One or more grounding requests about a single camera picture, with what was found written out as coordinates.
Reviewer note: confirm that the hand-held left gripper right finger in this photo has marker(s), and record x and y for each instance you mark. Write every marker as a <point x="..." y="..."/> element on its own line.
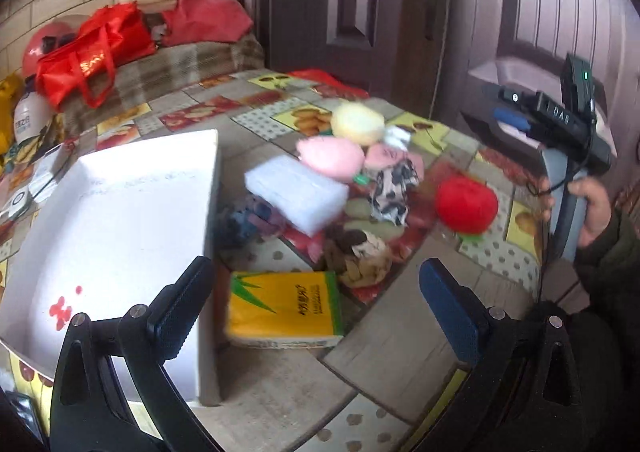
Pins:
<point x="450" y="312"/>

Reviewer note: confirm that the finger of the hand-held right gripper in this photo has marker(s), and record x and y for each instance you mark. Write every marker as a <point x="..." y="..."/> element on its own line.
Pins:
<point x="510" y="119"/>
<point x="510" y="95"/>

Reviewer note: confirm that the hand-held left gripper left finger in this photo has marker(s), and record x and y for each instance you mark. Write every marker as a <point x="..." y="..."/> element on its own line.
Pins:
<point x="177" y="317"/>

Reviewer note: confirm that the red plush apple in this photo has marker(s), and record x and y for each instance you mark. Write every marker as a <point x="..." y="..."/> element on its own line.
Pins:
<point x="465" y="204"/>

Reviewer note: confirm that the white cardboard box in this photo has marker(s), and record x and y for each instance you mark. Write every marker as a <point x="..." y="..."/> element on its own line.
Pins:
<point x="115" y="232"/>

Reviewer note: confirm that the yellow tissue pack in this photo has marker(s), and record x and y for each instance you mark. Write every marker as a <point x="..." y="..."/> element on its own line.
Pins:
<point x="285" y="307"/>

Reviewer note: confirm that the purple knitted toy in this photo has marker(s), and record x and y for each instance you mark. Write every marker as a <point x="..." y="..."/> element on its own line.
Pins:
<point x="255" y="219"/>

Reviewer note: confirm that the white foam block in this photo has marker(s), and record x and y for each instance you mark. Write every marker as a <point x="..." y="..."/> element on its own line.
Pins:
<point x="295" y="192"/>

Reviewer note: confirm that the person's right forearm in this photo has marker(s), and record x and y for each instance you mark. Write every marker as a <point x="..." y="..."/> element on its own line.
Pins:
<point x="615" y="257"/>

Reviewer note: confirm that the person's right hand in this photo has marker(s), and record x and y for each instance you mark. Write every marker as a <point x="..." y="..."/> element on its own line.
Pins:
<point x="595" y="212"/>

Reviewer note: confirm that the fruit print tablecloth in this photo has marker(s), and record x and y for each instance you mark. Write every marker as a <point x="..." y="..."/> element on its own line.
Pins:
<point x="400" y="347"/>

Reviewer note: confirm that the brown cream plush toy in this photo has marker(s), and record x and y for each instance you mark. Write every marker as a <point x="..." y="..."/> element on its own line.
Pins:
<point x="362" y="254"/>

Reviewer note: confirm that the small white towel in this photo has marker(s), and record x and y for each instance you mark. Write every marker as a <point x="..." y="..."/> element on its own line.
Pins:
<point x="397" y="136"/>

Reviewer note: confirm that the cow print cloth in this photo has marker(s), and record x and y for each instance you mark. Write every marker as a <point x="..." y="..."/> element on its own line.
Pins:
<point x="390" y="192"/>

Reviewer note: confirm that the round yellow sponge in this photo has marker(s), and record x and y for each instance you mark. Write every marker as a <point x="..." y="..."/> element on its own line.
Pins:
<point x="357" y="124"/>

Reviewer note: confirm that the red printed packet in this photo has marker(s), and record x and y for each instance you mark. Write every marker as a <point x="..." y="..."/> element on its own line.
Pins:
<point x="330" y="86"/>

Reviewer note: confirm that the pink plush pad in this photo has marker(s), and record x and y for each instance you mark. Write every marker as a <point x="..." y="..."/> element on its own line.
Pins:
<point x="330" y="159"/>

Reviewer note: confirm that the white round-button device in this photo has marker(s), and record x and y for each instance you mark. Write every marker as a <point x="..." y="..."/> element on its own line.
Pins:
<point x="19" y="201"/>

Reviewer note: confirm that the white helmet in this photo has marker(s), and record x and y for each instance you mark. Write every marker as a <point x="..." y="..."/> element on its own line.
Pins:
<point x="32" y="111"/>

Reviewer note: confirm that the plaid blanket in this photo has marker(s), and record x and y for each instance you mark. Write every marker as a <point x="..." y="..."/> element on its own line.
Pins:
<point x="190" y="61"/>

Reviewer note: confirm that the yellow shopping bag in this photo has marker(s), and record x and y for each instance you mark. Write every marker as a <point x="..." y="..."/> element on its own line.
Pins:
<point x="9" y="106"/>

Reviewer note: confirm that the shiny red tote bag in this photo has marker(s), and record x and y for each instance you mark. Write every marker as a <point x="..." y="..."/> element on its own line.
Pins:
<point x="90" y="56"/>

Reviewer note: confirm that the red helmet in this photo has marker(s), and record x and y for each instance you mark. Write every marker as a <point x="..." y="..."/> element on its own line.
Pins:
<point x="35" y="49"/>

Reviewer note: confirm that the red non-woven bag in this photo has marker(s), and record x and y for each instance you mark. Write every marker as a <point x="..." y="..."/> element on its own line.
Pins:
<point x="205" y="11"/>

